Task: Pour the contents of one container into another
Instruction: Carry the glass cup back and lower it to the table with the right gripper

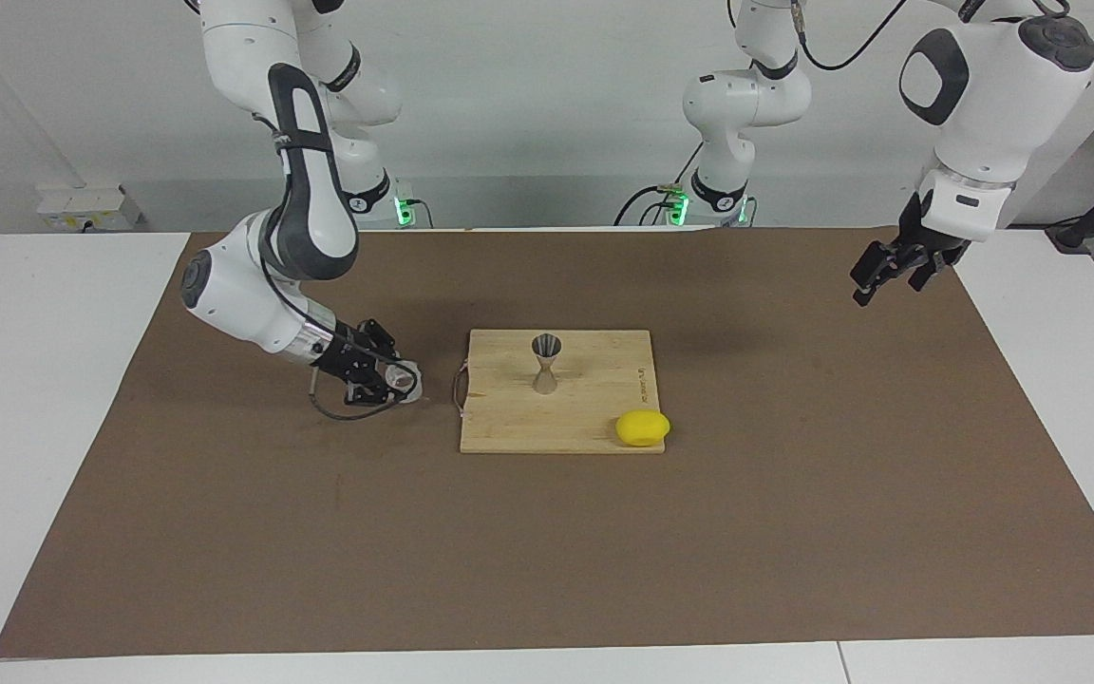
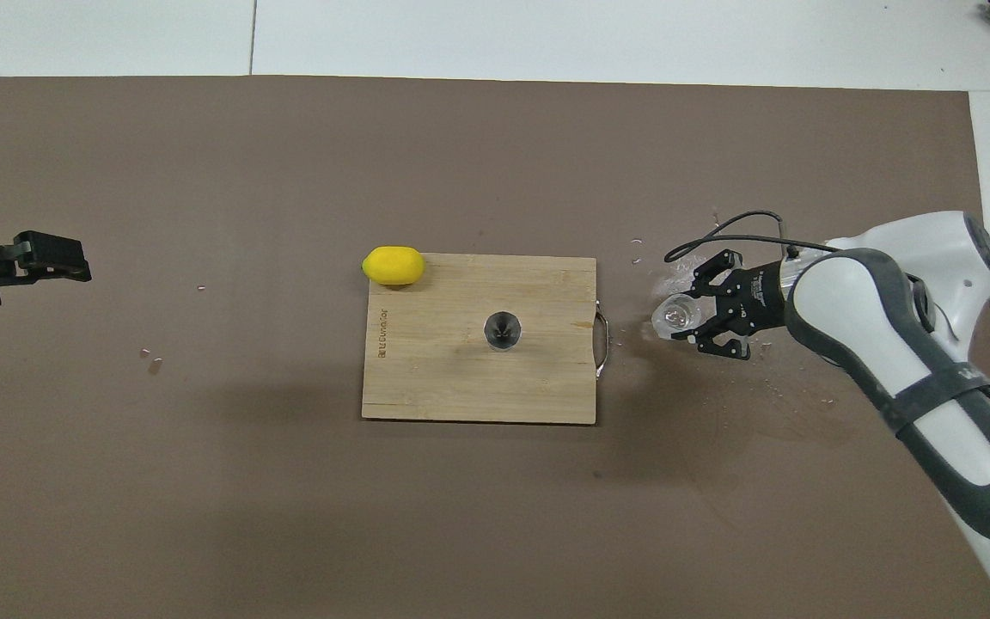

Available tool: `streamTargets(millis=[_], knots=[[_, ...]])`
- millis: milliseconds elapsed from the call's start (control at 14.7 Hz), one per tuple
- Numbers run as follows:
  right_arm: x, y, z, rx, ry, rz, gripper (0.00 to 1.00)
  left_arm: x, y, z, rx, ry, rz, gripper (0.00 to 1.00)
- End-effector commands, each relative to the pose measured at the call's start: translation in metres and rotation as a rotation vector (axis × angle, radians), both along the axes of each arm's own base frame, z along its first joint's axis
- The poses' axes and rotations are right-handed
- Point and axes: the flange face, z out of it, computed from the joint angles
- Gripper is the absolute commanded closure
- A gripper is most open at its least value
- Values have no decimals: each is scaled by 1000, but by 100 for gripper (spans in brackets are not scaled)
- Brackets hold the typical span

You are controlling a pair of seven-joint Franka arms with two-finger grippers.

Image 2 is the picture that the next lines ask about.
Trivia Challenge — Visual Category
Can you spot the metal hourglass jigger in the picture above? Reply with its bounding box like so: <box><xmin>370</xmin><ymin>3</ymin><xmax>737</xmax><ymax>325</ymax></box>
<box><xmin>483</xmin><ymin>311</ymin><xmax>523</xmax><ymax>352</ymax></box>

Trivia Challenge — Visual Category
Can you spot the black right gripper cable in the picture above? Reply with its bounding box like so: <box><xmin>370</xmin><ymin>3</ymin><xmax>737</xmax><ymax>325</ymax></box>
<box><xmin>664</xmin><ymin>211</ymin><xmax>841</xmax><ymax>264</ymax></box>

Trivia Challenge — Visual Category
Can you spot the bamboo cutting board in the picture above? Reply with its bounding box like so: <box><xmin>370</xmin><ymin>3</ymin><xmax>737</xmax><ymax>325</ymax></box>
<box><xmin>362</xmin><ymin>254</ymin><xmax>612</xmax><ymax>426</ymax></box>

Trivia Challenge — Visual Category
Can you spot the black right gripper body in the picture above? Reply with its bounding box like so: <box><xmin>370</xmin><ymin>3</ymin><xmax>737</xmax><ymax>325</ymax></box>
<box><xmin>736</xmin><ymin>262</ymin><xmax>795</xmax><ymax>338</ymax></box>

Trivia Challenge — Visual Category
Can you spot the brown table mat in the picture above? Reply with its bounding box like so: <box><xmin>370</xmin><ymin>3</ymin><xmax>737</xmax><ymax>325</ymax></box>
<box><xmin>0</xmin><ymin>76</ymin><xmax>990</xmax><ymax>619</ymax></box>

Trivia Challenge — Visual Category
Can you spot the yellow lemon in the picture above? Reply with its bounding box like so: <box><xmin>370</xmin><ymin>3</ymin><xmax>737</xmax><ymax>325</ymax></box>
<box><xmin>362</xmin><ymin>246</ymin><xmax>425</xmax><ymax>286</ymax></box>

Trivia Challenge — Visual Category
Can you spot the small clear plastic cup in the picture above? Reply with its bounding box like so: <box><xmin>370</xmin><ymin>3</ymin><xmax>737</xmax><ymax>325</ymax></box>
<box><xmin>651</xmin><ymin>292</ymin><xmax>704</xmax><ymax>341</ymax></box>

